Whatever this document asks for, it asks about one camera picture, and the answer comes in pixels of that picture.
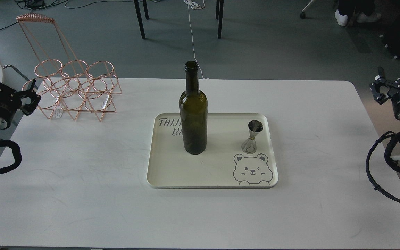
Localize silver steel jigger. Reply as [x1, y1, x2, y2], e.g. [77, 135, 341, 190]
[241, 120, 263, 155]

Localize dark green wine bottle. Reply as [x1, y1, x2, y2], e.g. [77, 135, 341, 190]
[179, 60, 208, 155]

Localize white shoes of person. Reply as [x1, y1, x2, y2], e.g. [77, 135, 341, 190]
[334, 10, 382, 27]

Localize office chair caster base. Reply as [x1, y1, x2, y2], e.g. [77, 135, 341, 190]
[300, 0, 316, 19]

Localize black table legs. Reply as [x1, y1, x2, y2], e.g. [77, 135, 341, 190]
[132, 0, 225, 41]

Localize cream bear serving tray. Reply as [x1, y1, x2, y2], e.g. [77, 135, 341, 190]
[147, 113, 279, 188]

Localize copper wire bottle rack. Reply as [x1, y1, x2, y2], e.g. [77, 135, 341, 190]
[16, 13, 123, 121]

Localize black cables on floor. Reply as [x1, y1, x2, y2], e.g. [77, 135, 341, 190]
[0, 0, 162, 36]

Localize white cable on floor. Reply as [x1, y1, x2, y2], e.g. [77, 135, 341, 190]
[184, 0, 210, 80]

